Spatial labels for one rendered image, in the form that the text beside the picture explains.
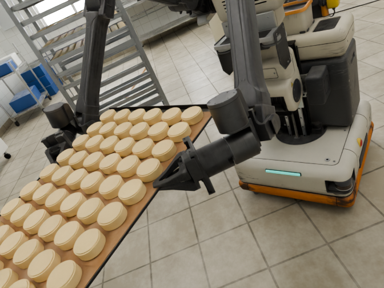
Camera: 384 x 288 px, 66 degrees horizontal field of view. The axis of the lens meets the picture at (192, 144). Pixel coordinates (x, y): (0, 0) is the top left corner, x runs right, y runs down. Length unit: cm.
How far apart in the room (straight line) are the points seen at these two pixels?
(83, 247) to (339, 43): 131
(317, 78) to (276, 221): 78
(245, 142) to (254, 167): 115
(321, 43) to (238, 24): 93
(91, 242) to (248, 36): 47
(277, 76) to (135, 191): 96
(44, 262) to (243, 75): 48
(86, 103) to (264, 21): 72
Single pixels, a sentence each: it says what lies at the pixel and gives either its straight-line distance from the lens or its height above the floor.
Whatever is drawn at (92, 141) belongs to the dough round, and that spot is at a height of 102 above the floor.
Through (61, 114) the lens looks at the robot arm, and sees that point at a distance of 96.
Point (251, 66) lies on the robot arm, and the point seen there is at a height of 110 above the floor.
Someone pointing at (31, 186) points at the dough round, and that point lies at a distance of 81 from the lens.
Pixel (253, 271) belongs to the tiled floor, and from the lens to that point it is 158.
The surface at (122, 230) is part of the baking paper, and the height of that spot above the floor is 99.
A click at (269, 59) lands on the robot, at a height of 83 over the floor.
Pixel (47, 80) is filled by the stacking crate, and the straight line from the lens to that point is 652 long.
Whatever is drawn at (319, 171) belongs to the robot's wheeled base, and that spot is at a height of 27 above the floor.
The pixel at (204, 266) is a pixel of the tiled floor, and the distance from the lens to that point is 168.
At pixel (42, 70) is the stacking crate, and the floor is 50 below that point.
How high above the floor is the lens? 132
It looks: 31 degrees down
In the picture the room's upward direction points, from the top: 25 degrees counter-clockwise
